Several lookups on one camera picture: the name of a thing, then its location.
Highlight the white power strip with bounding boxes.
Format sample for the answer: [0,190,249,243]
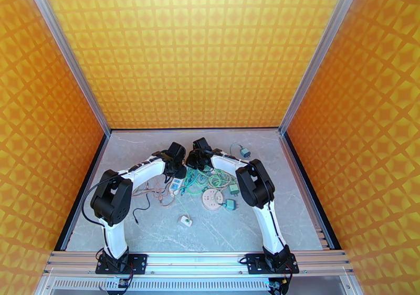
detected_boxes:
[169,178,183,197]

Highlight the teal charging cable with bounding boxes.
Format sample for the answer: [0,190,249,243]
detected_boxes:
[180,142,244,195]

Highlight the thin light green cable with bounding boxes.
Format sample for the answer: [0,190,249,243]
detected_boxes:
[173,194,190,219]

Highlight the round beige socket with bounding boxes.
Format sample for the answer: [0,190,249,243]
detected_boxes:
[201,189,226,212]

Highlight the black back edge strip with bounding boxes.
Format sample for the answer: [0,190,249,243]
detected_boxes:
[110,127,280,132]

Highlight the perforated metal panel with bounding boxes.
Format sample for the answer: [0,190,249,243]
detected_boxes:
[49,277,334,292]

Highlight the beige power cord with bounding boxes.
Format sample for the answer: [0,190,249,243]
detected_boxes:
[196,169,230,193]

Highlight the black thin cable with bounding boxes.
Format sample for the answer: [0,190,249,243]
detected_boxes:
[132,191,152,225]

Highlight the table side rail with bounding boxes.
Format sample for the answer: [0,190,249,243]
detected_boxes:
[279,132,336,251]
[54,134,111,251]

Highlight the aluminium front rail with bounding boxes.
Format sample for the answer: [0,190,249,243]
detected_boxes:
[43,251,353,276]

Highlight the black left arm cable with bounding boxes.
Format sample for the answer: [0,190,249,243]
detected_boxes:
[81,177,110,231]

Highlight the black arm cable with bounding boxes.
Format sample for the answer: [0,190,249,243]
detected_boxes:
[267,200,285,250]
[81,177,110,231]

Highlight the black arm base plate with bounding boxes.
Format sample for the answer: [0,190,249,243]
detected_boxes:
[95,254,149,275]
[246,254,300,275]

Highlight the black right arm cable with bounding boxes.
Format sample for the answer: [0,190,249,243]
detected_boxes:
[267,200,285,250]

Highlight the aluminium frame post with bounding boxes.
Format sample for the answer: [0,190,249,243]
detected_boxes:
[22,0,112,138]
[278,0,365,135]

